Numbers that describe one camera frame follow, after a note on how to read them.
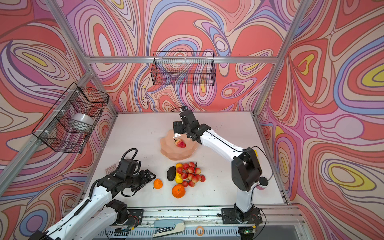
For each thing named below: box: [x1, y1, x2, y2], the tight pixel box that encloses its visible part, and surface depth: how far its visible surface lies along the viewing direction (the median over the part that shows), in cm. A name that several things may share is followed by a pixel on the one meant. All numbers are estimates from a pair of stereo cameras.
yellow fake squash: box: [175, 163, 184, 184], surface depth 84 cm
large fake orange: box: [171, 184, 186, 199], surface depth 79 cm
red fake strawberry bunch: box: [176, 162, 206, 188], surface depth 84 cm
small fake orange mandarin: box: [153, 178, 164, 190], surface depth 82 cm
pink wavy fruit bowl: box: [160, 129, 198, 161], surface depth 98 cm
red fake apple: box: [174, 138, 186, 149], surface depth 100 cm
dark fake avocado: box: [167, 166, 176, 182], surface depth 87 cm
